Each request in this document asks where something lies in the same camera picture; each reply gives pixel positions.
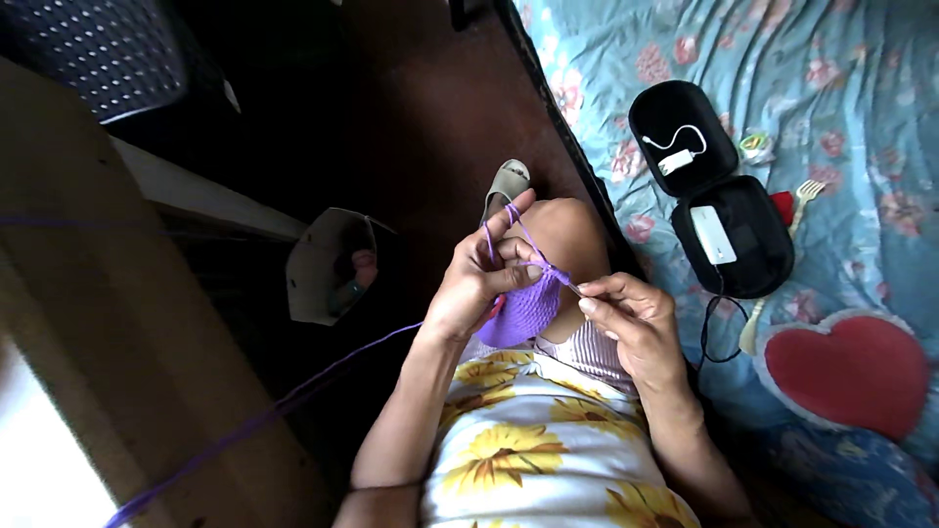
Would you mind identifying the person's left hand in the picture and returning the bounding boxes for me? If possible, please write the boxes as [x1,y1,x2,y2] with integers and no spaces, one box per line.
[424,189,544,343]

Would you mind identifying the person's right hand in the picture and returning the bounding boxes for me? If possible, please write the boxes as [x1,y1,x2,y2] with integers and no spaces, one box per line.
[578,272,688,391]

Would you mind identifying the purple crochet piece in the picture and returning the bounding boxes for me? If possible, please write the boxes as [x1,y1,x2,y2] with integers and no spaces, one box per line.
[475,264,571,349]

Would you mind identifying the purple yarn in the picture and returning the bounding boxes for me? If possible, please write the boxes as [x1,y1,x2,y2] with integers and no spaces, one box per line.
[0,204,560,528]

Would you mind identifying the person's left forearm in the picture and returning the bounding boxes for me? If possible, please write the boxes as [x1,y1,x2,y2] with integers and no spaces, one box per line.
[333,327,466,528]

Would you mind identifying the person's right forearm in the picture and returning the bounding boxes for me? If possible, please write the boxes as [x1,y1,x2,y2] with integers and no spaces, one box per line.
[637,373,757,528]

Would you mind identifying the person's legs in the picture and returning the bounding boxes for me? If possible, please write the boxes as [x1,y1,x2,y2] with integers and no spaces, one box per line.
[480,159,613,344]

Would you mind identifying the white rectangular power bank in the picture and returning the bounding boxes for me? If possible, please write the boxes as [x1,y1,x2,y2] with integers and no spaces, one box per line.
[690,205,738,265]

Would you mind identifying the person's body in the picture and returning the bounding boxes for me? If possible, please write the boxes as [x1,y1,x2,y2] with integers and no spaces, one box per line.
[418,320,704,528]

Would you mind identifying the black hard-shell case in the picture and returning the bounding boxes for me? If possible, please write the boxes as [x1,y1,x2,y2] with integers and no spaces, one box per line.
[628,80,795,300]

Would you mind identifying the clear packet with coloured bands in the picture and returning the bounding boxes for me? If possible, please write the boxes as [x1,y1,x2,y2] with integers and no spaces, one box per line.
[738,130,775,164]

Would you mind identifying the red heart-shaped pillow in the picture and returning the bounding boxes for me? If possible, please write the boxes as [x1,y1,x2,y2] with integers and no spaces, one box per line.
[754,308,932,443]

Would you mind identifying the blue floral bed sheet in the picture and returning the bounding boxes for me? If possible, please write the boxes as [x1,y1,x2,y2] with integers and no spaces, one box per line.
[512,0,939,464]

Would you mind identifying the dark blue patterned cloth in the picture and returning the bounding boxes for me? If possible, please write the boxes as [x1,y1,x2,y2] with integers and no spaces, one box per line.
[748,419,939,528]

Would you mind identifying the wooden table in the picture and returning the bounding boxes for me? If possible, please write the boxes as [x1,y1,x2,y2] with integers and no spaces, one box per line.
[0,56,340,528]

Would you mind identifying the dark perforated plastic basket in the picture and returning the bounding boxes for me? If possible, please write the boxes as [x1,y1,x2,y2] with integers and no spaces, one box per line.
[3,0,190,124]

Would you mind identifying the black cable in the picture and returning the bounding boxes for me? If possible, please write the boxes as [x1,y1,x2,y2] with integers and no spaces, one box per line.
[697,264,751,372]

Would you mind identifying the black bed frame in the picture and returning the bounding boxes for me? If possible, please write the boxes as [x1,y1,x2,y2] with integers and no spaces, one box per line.
[493,0,651,283]

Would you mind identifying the white adapter with short cable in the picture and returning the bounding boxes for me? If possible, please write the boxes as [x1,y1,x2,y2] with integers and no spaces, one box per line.
[642,125,708,176]

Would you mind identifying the beige long-handled fork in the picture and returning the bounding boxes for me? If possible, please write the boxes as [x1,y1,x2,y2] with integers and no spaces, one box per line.
[738,179,826,356]

